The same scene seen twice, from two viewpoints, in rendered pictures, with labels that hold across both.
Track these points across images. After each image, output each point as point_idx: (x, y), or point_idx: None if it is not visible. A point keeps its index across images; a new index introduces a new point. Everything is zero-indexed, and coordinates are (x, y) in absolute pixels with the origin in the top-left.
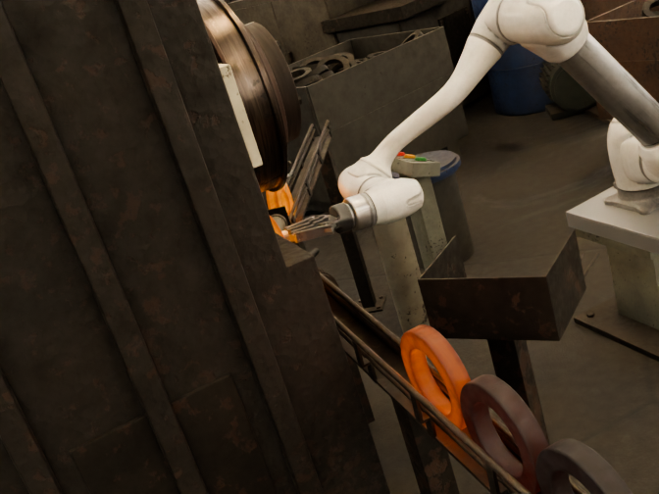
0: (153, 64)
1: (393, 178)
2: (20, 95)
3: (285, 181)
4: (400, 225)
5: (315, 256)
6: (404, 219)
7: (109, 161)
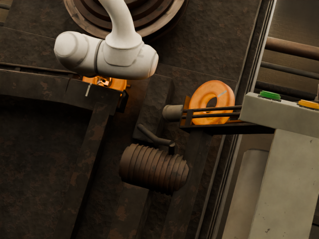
0: None
1: (82, 34)
2: None
3: (74, 21)
4: (234, 192)
5: (168, 147)
6: (242, 187)
7: None
